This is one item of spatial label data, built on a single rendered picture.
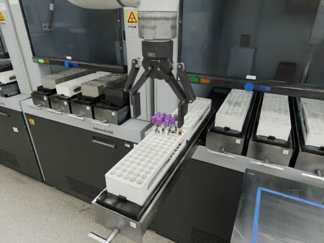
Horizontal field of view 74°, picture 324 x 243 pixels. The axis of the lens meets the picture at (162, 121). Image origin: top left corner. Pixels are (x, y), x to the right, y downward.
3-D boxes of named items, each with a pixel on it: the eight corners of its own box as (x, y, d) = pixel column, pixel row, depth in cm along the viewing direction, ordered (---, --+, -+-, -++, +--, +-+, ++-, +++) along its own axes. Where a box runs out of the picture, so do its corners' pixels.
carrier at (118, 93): (126, 101, 106) (125, 89, 103) (124, 102, 104) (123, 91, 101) (107, 98, 110) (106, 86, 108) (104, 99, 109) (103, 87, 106)
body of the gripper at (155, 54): (133, 40, 49) (135, 79, 54) (167, 42, 46) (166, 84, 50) (149, 37, 55) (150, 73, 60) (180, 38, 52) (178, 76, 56)
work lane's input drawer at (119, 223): (187, 117, 109) (188, 101, 105) (215, 123, 104) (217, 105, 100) (81, 237, 51) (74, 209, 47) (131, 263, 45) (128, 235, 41)
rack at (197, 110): (189, 108, 103) (190, 96, 100) (210, 112, 99) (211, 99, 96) (162, 137, 79) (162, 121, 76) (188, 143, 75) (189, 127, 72)
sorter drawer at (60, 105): (124, 79, 174) (123, 68, 170) (138, 81, 168) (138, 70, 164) (45, 112, 115) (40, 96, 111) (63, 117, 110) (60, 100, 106)
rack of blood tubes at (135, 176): (159, 139, 77) (159, 123, 74) (186, 145, 73) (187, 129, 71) (106, 195, 53) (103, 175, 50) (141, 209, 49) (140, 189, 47)
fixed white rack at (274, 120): (261, 108, 102) (263, 96, 99) (284, 112, 98) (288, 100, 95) (255, 137, 78) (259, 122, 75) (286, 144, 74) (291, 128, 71)
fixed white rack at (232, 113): (228, 103, 108) (229, 91, 105) (249, 107, 104) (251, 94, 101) (213, 128, 84) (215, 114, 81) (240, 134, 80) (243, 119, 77)
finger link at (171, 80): (162, 65, 55) (166, 62, 54) (187, 101, 56) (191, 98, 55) (155, 69, 52) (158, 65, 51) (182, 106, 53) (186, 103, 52)
